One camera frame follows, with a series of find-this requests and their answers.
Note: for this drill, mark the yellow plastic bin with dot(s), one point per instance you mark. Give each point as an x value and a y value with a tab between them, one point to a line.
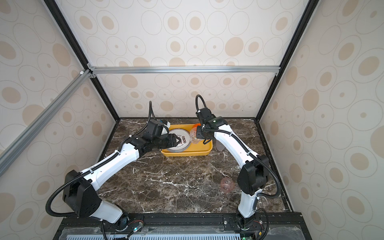
194	149

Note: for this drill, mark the grey translucent cup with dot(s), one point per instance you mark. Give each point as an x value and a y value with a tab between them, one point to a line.
219	146

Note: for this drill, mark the diagonal aluminium bar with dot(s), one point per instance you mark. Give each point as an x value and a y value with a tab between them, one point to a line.
28	135

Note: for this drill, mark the pink translucent cup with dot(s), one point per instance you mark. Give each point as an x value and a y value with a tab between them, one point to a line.
227	185

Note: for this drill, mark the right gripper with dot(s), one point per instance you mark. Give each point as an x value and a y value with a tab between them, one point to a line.
198	133

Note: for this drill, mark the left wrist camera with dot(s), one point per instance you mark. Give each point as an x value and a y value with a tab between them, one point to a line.
166	123

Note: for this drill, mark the orange plastic bowl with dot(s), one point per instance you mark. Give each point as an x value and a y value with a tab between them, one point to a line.
196	125

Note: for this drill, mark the horizontal aluminium bar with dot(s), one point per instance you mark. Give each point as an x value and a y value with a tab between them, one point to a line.
185	70

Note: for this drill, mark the black frame post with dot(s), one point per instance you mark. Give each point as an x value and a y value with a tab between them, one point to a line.
79	53
302	25

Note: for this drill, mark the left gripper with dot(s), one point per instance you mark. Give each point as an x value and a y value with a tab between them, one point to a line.
172	141

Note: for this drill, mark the right black frame post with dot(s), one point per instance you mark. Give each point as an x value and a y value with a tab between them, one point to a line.
302	25

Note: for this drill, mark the left black frame post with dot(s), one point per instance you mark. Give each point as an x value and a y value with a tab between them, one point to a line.
79	53

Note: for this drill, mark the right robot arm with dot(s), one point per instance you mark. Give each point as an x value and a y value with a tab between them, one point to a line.
255	169

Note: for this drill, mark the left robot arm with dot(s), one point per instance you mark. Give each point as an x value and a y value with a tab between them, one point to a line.
80	188

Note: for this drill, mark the clear plastic cup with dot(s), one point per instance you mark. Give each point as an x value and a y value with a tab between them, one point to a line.
193	136

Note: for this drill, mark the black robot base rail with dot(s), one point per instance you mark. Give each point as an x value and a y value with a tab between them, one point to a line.
274	226

